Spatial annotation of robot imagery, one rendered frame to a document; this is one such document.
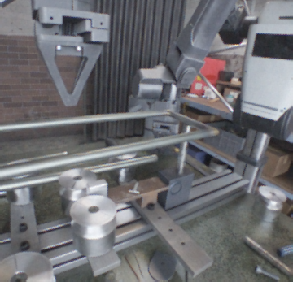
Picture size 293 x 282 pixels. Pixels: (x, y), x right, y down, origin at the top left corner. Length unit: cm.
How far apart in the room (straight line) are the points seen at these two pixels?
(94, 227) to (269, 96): 70
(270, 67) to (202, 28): 41
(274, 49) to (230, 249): 64
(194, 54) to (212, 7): 10
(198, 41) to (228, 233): 36
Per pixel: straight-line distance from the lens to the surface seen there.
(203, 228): 37
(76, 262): 29
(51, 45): 23
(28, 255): 21
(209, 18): 44
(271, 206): 42
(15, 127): 26
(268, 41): 81
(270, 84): 79
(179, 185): 32
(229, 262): 34
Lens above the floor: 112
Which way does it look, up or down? 20 degrees down
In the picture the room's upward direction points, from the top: 6 degrees clockwise
